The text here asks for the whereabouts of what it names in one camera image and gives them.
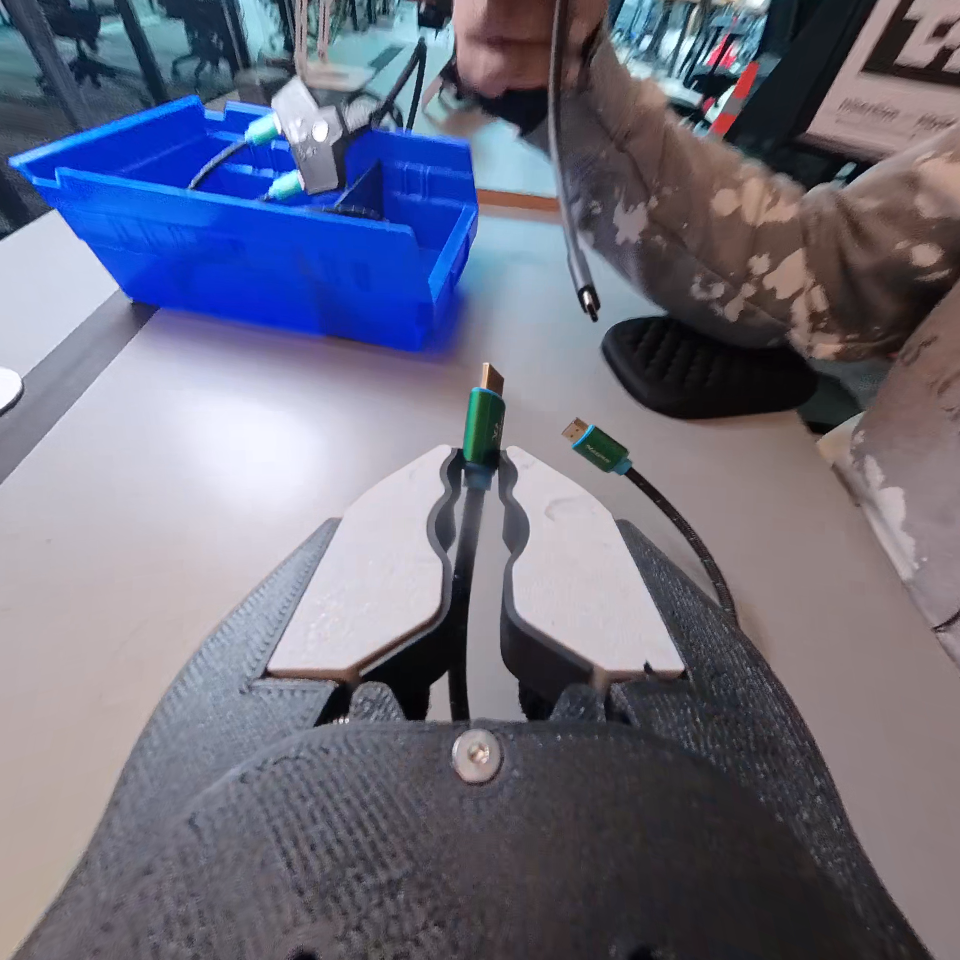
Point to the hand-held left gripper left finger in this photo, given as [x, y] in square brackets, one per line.
[352, 592]

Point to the person's right forearm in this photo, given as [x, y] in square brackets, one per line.
[750, 225]

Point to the orange traffic cone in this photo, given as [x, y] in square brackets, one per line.
[739, 94]

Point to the white metal stand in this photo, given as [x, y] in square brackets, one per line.
[7, 390]

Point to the black hdmi switch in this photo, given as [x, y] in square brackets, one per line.
[311, 150]

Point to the person's right hand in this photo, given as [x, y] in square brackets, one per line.
[502, 45]

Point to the framed tag sign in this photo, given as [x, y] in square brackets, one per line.
[900, 112]

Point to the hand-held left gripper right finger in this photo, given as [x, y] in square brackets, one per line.
[592, 592]

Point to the blue storage bin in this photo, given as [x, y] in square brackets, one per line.
[225, 255]

